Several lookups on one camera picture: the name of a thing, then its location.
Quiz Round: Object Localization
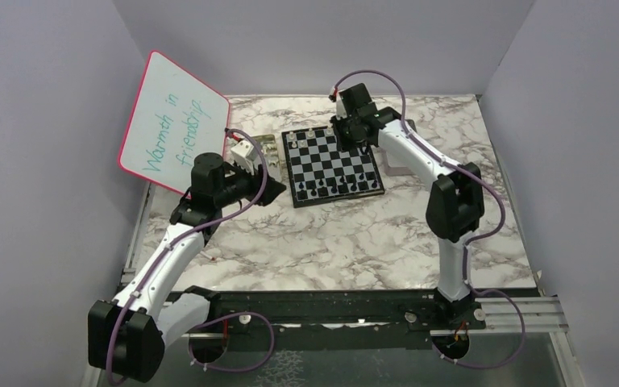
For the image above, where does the black and white chessboard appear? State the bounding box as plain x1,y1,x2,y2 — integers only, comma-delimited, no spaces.
280,127,384,208

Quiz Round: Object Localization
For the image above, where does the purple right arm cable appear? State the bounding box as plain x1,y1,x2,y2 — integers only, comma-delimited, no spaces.
330,69,527,371

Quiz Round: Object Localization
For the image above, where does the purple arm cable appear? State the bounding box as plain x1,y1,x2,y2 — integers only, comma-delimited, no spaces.
106,127,276,385
330,69,527,371

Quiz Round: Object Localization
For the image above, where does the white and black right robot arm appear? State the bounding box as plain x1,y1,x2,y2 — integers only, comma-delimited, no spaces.
330,83,484,328

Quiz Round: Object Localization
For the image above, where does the silver metal tin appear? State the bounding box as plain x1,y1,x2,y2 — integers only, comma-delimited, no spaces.
378,119,426,176

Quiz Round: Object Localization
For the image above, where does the right aluminium extrusion rail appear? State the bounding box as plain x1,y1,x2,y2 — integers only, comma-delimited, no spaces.
469,297,570,335

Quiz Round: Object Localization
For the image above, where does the pink framed whiteboard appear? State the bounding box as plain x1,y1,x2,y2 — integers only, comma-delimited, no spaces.
118,51,231,194

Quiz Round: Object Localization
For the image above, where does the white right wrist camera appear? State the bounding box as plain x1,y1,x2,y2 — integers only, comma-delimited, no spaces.
334,96,347,120

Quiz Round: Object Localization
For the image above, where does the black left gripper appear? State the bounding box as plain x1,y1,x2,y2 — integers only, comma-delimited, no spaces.
215,158,287,208

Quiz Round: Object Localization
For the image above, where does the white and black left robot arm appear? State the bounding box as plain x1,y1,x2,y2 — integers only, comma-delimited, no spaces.
87,152,286,382

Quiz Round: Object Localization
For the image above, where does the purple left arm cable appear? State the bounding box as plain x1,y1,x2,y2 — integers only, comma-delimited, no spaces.
106,127,276,385

